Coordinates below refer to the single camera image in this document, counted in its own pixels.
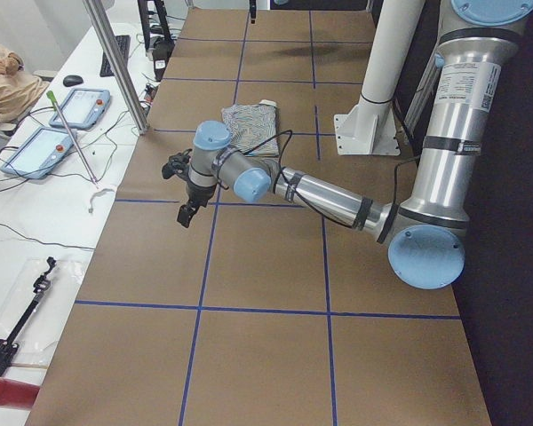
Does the seated person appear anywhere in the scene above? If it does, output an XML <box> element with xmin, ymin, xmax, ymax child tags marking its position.
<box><xmin>0</xmin><ymin>44</ymin><xmax>49</xmax><ymax>124</ymax></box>

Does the teach pendant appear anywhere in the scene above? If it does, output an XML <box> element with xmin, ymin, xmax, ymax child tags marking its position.
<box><xmin>0</xmin><ymin>126</ymin><xmax>73</xmax><ymax>179</ymax></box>
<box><xmin>58</xmin><ymin>88</ymin><xmax>111</xmax><ymax>130</ymax></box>

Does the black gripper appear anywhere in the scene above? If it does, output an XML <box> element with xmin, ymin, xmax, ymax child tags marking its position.
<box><xmin>248</xmin><ymin>0</ymin><xmax>257</xmax><ymax>23</ymax></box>
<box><xmin>177</xmin><ymin>180</ymin><xmax>217</xmax><ymax>228</ymax></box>

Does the black computer mouse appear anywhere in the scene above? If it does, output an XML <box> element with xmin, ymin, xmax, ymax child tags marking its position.
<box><xmin>62</xmin><ymin>75</ymin><xmax>84</xmax><ymax>87</ymax></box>

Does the aluminium frame post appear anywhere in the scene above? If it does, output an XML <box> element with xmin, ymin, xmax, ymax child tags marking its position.
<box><xmin>83</xmin><ymin>0</ymin><xmax>148</xmax><ymax>135</ymax></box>

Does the red cylinder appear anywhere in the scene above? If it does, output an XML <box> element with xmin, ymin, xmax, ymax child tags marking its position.
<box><xmin>0</xmin><ymin>376</ymin><xmax>40</xmax><ymax>410</ymax></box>

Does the black tool in plastic bag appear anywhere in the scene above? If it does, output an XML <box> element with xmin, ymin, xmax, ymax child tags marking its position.
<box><xmin>0</xmin><ymin>256</ymin><xmax>57</xmax><ymax>376</ymax></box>

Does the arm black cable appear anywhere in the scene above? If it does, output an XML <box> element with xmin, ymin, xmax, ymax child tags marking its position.
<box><xmin>237</xmin><ymin>130</ymin><xmax>294</xmax><ymax>178</ymax></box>

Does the far teach pendant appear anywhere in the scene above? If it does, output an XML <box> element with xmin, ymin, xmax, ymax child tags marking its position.
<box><xmin>58</xmin><ymin>88</ymin><xmax>111</xmax><ymax>130</ymax></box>

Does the near teach pendant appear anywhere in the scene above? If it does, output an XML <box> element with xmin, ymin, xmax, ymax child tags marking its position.
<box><xmin>0</xmin><ymin>126</ymin><xmax>73</xmax><ymax>179</ymax></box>

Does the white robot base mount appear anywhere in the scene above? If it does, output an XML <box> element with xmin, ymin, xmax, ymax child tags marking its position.
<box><xmin>334</xmin><ymin>0</ymin><xmax>425</xmax><ymax>156</ymax></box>

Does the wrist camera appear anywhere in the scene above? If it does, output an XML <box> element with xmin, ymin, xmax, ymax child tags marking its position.
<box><xmin>162</xmin><ymin>148</ymin><xmax>192</xmax><ymax>181</ymax></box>

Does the navy white striped polo shirt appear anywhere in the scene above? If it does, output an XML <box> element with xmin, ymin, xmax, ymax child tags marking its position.
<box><xmin>221</xmin><ymin>99</ymin><xmax>279</xmax><ymax>157</ymax></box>

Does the black keyboard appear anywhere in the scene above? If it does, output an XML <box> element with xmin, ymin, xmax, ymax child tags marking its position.
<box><xmin>99</xmin><ymin>34</ymin><xmax>131</xmax><ymax>79</ymax></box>

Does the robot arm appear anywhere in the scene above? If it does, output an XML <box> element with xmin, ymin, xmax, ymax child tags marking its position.
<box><xmin>163</xmin><ymin>1</ymin><xmax>533</xmax><ymax>289</ymax></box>

